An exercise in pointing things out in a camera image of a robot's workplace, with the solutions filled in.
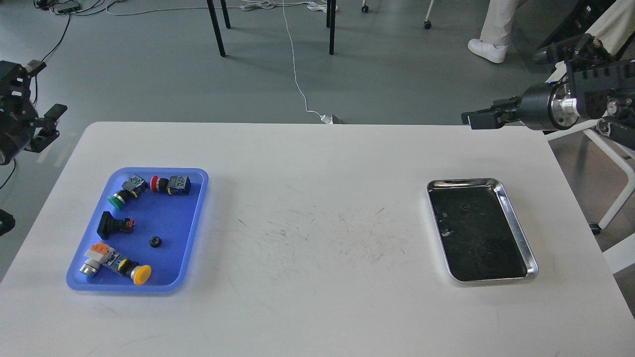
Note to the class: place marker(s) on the green push button switch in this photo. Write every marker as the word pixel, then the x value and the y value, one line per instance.
pixel 132 188

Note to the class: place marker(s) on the red push button switch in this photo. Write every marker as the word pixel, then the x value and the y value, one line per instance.
pixel 173 186

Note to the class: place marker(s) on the silver metal tray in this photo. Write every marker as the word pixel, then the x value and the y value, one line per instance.
pixel 485 245

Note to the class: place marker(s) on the person white shoe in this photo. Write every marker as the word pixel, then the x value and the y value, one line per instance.
pixel 493 53

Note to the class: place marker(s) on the black table leg left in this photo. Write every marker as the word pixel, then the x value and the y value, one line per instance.
pixel 216 25

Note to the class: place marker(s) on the blue plastic tray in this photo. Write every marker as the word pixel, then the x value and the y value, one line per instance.
pixel 172 218

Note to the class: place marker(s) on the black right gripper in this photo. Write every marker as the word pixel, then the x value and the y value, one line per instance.
pixel 545 107

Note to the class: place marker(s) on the white power adapter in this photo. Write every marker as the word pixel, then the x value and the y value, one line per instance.
pixel 330 119

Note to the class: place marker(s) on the black table leg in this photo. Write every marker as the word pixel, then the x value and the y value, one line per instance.
pixel 216 25
pixel 330 24

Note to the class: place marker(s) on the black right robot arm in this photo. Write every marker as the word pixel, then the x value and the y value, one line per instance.
pixel 596 86

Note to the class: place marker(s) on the yellow push button switch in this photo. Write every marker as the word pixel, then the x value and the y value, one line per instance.
pixel 102 255

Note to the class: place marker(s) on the white chair with beige cloth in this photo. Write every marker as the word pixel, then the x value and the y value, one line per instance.
pixel 612 29

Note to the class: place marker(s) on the black table leg right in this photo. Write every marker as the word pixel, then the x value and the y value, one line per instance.
pixel 330 24

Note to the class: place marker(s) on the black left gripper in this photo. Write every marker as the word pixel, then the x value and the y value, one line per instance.
pixel 20 129

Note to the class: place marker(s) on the black push button switch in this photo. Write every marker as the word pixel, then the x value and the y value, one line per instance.
pixel 109 225

